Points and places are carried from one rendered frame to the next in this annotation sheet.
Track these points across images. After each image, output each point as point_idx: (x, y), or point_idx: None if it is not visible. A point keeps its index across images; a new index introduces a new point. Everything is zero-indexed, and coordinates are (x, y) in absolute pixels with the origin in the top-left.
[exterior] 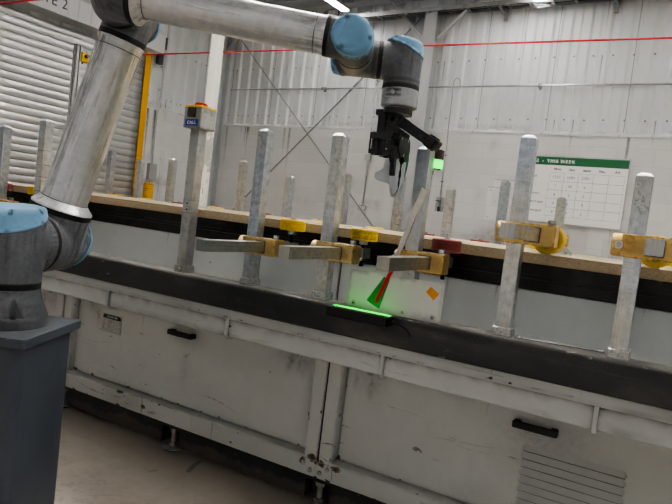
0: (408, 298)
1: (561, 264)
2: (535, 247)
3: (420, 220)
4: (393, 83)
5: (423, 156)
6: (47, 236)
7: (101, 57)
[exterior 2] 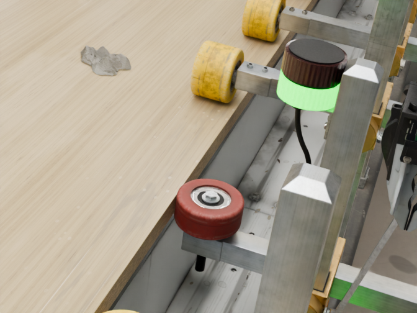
0: None
1: (246, 103)
2: (227, 100)
3: (343, 218)
4: None
5: (377, 92)
6: None
7: None
